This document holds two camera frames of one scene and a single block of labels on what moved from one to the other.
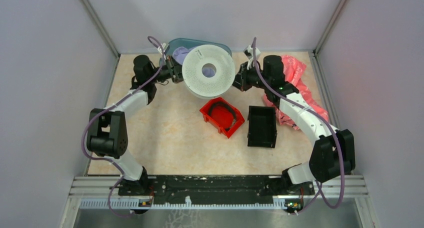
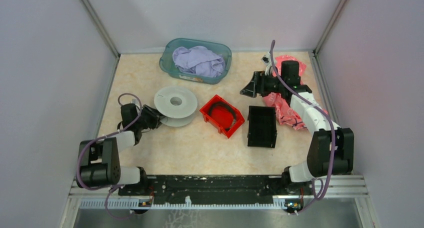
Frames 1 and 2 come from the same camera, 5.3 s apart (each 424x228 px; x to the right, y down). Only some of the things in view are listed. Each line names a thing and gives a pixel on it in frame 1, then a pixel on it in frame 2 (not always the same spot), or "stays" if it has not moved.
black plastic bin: x=261 y=126 stays
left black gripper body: x=168 y=72 → x=149 y=118
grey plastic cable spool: x=204 y=87 → x=177 y=104
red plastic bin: x=222 y=114 stays
